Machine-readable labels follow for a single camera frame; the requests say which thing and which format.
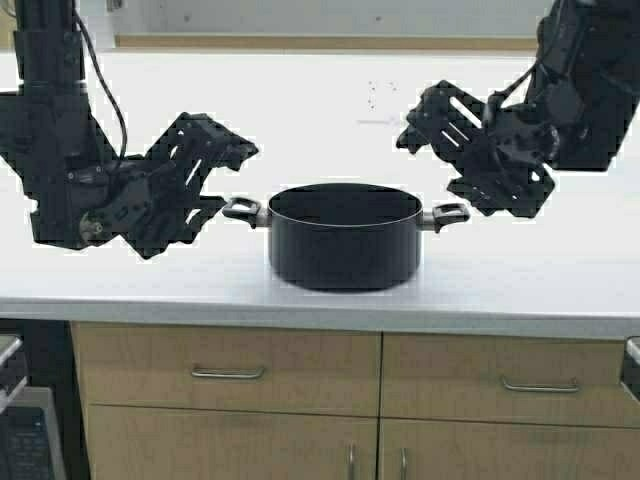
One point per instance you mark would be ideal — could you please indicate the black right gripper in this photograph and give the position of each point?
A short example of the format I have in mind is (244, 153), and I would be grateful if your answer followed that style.
(497, 173)

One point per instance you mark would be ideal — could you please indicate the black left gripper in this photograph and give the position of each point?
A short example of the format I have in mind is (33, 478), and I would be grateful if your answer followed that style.
(153, 201)

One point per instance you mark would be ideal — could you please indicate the black two-handled cooking pot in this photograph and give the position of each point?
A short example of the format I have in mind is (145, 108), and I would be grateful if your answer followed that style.
(344, 236)

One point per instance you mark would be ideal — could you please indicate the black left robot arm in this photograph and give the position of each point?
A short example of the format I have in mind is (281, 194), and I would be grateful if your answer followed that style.
(47, 126)

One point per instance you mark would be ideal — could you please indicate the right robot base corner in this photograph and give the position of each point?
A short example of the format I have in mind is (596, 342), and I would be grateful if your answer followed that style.
(629, 375)

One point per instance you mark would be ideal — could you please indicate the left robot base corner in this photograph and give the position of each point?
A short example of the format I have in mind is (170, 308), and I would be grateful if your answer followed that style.
(13, 369)

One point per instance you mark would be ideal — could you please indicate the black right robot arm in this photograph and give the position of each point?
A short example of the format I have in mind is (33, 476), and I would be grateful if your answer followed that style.
(570, 111)

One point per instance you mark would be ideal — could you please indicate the left lower cabinet door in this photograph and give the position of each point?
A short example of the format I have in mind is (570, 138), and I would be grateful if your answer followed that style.
(158, 443)

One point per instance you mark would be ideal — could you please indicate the cabinet door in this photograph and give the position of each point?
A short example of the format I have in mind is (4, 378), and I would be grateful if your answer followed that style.
(476, 450)
(158, 443)

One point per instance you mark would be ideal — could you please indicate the right lower cabinet door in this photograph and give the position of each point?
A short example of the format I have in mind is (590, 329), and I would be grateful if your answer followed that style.
(476, 450)

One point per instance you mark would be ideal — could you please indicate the left beige drawer front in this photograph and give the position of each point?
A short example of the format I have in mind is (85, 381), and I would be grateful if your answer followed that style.
(307, 372)

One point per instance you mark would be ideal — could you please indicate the beige drawer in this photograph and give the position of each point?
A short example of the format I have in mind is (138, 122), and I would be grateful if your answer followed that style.
(307, 372)
(452, 377)

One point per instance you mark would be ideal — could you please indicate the right beige drawer front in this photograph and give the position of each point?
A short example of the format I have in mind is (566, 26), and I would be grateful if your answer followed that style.
(452, 377)

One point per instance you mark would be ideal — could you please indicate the stainless steel microwave oven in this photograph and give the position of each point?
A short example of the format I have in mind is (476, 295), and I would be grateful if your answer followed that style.
(30, 438)

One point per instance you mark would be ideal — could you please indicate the white wall outlet plate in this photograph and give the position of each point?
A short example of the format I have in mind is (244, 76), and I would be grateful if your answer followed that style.
(378, 103)

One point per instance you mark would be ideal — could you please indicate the left drawer metal handle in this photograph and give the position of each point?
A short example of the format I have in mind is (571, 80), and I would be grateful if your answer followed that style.
(228, 374)

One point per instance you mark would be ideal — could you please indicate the drawer metal handle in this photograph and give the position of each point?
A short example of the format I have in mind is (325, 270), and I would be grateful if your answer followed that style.
(571, 388)
(228, 374)

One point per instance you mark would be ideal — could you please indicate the right drawer metal handle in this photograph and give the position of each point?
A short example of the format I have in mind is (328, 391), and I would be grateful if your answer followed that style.
(571, 388)

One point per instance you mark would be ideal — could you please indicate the right lower door handle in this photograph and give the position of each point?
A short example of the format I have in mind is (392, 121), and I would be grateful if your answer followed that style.
(403, 475)

